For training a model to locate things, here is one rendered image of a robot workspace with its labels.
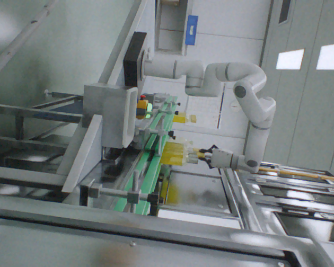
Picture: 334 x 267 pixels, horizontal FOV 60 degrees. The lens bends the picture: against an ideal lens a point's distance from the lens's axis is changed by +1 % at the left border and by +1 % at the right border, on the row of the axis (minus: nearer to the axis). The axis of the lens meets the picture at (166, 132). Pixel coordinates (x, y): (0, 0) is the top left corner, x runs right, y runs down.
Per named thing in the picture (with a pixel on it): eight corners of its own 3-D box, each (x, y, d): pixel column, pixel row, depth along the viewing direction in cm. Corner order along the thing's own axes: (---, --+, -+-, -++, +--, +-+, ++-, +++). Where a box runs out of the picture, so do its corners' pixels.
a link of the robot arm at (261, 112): (242, 110, 139) (225, 122, 129) (249, 68, 126) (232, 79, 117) (274, 122, 130) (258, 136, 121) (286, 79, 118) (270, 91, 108)
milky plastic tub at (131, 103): (102, 147, 108) (125, 149, 107) (106, 87, 103) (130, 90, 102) (114, 136, 125) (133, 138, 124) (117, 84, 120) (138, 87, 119)
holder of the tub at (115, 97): (100, 159, 109) (120, 162, 109) (105, 87, 103) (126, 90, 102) (112, 147, 126) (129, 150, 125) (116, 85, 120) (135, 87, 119)
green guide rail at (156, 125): (146, 133, 129) (163, 136, 129) (146, 131, 129) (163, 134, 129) (170, 96, 300) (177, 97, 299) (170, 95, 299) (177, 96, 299)
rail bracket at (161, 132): (142, 154, 127) (170, 158, 126) (146, 117, 123) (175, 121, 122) (143, 152, 130) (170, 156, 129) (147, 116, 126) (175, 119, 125)
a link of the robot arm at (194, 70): (176, 60, 147) (207, 63, 146) (172, 85, 148) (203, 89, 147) (175, 55, 137) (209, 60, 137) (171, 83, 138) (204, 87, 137)
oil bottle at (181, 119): (163, 121, 247) (195, 124, 245) (164, 114, 245) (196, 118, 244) (164, 119, 252) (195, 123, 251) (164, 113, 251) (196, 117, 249)
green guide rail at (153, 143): (144, 149, 131) (161, 151, 130) (144, 147, 131) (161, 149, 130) (169, 103, 301) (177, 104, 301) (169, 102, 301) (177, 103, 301)
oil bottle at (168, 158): (143, 161, 139) (187, 167, 138) (144, 150, 138) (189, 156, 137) (145, 158, 145) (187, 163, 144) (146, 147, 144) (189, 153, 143)
